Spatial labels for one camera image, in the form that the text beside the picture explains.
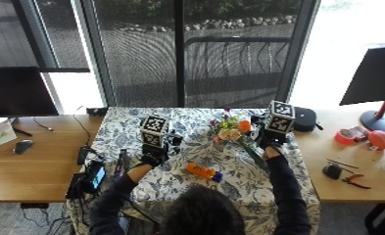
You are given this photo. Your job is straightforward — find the black monitor with dark stand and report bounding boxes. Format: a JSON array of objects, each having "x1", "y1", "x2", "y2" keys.
[{"x1": 0, "y1": 66, "x2": 61, "y2": 137}]

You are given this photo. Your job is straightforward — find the orange round ball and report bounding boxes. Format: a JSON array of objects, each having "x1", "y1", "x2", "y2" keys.
[{"x1": 367, "y1": 129, "x2": 385, "y2": 151}]

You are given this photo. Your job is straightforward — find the black cable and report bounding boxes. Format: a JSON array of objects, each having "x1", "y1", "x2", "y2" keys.
[{"x1": 73, "y1": 105, "x2": 94, "y2": 149}]

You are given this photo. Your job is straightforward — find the black zippered pouch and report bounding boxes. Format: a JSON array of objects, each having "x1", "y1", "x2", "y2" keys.
[{"x1": 292, "y1": 106, "x2": 325, "y2": 133}]

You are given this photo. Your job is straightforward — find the orange tape roll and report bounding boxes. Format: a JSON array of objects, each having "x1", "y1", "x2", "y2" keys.
[{"x1": 335, "y1": 128, "x2": 359, "y2": 146}]

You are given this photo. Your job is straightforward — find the person's right hand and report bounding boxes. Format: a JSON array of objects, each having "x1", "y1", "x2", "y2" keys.
[{"x1": 251, "y1": 115, "x2": 290, "y2": 153}]

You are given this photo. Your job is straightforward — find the black power adapter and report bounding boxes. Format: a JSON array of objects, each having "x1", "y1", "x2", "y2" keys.
[{"x1": 77, "y1": 146, "x2": 95, "y2": 166}]

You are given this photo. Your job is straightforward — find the orange and blue tube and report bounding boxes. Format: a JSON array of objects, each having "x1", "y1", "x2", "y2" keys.
[{"x1": 186, "y1": 162, "x2": 226, "y2": 183}]

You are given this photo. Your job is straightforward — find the thin wooden stick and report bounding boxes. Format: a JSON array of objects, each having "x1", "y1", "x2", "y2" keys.
[{"x1": 327, "y1": 158, "x2": 360, "y2": 169}]

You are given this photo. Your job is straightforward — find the black monitor with red stand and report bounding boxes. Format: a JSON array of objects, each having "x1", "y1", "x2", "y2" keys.
[{"x1": 339, "y1": 44, "x2": 385, "y2": 139}]

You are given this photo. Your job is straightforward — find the blue floral white tablecloth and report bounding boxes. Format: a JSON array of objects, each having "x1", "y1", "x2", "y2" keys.
[{"x1": 66, "y1": 107, "x2": 323, "y2": 235}]

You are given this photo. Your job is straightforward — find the white marker cube on left glove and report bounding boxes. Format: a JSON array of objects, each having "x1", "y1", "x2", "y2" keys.
[{"x1": 140, "y1": 115, "x2": 171, "y2": 150}]

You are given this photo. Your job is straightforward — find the artificial flower bouquet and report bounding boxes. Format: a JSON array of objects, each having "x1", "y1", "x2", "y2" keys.
[{"x1": 208, "y1": 107, "x2": 274, "y2": 173}]

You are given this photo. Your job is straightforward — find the person's left hand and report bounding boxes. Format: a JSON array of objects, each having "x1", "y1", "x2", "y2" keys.
[{"x1": 138, "y1": 131, "x2": 184, "y2": 169}]

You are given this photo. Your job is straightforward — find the red handled pliers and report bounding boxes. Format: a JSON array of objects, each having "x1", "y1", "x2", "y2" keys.
[{"x1": 343, "y1": 173, "x2": 372, "y2": 190}]

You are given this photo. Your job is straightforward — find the the person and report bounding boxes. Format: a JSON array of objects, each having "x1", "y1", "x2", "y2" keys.
[{"x1": 89, "y1": 146, "x2": 314, "y2": 235}]

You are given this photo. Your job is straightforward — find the small black box on sill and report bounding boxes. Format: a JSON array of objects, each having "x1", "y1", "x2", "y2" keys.
[{"x1": 86, "y1": 107, "x2": 108, "y2": 117}]

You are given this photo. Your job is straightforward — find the black computer mouse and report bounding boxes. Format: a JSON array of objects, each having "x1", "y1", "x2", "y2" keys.
[{"x1": 14, "y1": 139, "x2": 35, "y2": 156}]

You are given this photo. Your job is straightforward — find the black device with lit screen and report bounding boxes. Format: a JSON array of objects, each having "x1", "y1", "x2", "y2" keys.
[{"x1": 82, "y1": 160, "x2": 108, "y2": 195}]

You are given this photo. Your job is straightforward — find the white marker cube on right glove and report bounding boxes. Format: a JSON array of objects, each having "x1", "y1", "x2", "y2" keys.
[{"x1": 264, "y1": 100, "x2": 296, "y2": 135}]

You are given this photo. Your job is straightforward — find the white marker cube on glove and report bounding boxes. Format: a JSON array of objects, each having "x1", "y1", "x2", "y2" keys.
[
  {"x1": 140, "y1": 115, "x2": 171, "y2": 150},
  {"x1": 264, "y1": 100, "x2": 296, "y2": 135}
]

